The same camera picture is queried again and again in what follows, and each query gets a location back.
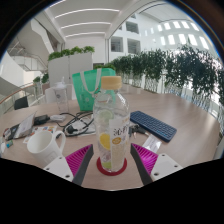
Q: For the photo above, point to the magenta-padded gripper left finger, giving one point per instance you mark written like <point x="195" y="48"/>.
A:
<point x="61" y="166"/>

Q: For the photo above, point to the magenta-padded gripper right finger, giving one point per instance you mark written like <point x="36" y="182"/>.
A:
<point x="163" y="165"/>

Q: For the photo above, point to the clear yellow-capped drink bottle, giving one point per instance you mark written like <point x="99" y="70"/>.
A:
<point x="111" y="133"/>

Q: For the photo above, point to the white plastic packet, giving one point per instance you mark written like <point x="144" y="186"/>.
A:
<point x="152" y="143"/>

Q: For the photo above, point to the white mug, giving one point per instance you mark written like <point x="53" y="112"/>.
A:
<point x="45" y="146"/>

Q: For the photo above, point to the flat round red coaster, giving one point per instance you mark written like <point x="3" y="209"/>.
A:
<point x="100" y="167"/>

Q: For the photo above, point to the dark blue keyboard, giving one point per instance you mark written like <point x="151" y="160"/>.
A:
<point x="153" y="125"/>

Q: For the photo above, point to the dark phone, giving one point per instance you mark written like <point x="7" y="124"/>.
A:
<point x="41" y="119"/>

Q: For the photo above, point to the dark clipboard with papers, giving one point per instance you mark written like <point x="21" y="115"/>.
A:
<point x="25" y="126"/>

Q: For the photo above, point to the small teal object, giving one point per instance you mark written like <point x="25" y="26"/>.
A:
<point x="9" y="144"/>

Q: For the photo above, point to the clear white-capped bottle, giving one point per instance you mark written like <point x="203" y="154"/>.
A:
<point x="61" y="98"/>

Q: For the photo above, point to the white chair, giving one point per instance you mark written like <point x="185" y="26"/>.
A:
<point x="50" y="95"/>

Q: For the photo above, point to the black chair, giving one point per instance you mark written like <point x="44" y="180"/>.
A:
<point x="21" y="102"/>

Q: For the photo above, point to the green tote bag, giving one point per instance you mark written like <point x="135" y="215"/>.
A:
<point x="83" y="93"/>

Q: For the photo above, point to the planter box with green plants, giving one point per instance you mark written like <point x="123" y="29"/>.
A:
<point x="42" y="81"/>

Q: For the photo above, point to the row of green hedge plants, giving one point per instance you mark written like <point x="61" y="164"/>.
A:
<point x="186" y="70"/>

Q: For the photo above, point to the white cabinet topped with plants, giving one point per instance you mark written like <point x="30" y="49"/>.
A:
<point x="68" y="68"/>

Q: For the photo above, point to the ceiling light strips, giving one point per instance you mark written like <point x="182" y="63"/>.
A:
<point x="85" y="24"/>

